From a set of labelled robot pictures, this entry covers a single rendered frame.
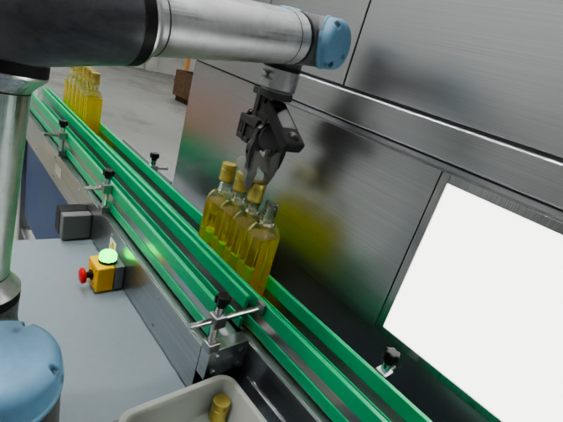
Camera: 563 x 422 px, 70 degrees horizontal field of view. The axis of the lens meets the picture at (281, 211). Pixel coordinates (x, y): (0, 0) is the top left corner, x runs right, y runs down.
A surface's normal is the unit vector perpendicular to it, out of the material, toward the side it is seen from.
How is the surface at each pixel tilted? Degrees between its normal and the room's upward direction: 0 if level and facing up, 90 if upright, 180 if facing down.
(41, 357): 4
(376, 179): 90
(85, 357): 0
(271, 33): 81
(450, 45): 90
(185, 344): 90
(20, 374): 4
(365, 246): 90
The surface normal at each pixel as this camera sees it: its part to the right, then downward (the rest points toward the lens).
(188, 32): 0.73, 0.50
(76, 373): 0.27, -0.89
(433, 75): -0.73, 0.05
